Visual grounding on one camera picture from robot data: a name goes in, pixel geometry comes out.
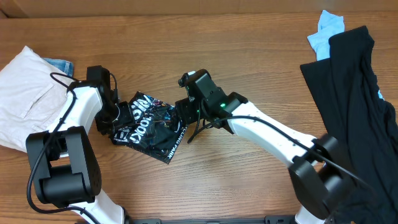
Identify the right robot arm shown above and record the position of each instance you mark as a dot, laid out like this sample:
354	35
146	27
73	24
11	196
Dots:
319	168

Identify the blue denim jeans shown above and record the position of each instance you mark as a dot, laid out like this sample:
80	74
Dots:
63	65

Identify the black orange patterned jersey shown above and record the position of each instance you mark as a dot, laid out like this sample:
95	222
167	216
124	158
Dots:
156	130

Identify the black garment pile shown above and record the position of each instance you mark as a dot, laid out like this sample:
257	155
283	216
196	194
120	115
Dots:
345	91

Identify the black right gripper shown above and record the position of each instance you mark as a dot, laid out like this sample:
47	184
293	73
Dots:
185	113

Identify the beige folded trousers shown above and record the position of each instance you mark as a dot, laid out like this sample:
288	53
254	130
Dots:
30	99

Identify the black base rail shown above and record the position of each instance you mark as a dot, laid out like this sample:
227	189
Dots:
269	219

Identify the light blue cloth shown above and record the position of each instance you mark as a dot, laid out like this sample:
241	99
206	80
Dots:
328	26

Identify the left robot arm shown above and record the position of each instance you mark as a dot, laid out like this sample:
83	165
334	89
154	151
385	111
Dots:
65	175

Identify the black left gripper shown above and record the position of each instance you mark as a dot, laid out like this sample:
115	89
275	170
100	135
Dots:
127	117

